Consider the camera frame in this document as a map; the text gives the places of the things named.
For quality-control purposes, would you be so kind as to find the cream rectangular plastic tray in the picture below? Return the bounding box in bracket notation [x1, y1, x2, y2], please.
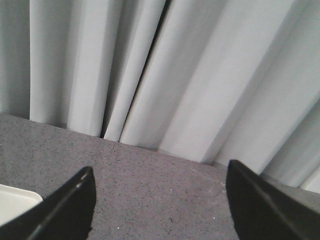
[0, 184, 43, 226]

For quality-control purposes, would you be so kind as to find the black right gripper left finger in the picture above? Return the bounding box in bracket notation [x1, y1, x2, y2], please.
[0, 166, 97, 240]

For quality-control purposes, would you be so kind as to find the grey pleated curtain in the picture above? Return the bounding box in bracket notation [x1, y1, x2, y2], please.
[0, 0, 320, 193]

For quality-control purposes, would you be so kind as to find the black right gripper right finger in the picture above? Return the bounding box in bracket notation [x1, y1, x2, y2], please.
[226, 159, 320, 240]

